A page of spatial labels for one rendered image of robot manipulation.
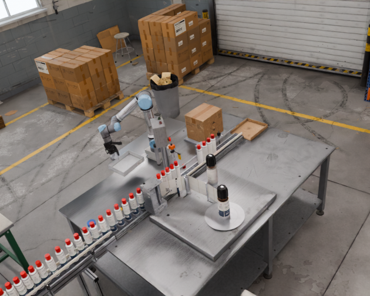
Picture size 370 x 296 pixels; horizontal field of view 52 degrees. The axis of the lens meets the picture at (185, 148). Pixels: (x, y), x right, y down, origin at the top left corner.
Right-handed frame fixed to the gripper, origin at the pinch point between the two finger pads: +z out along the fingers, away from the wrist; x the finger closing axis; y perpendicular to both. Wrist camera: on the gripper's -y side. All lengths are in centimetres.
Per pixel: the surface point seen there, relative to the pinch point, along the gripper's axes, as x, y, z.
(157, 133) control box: 67, -6, -26
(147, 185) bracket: 70, 23, 4
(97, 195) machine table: 3.2, 35.7, 16.8
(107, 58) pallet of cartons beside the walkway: -266, -192, -59
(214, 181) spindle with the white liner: 87, -28, 31
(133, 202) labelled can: 60, 35, 14
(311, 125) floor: 22, -285, 112
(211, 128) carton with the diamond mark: 39, -87, 13
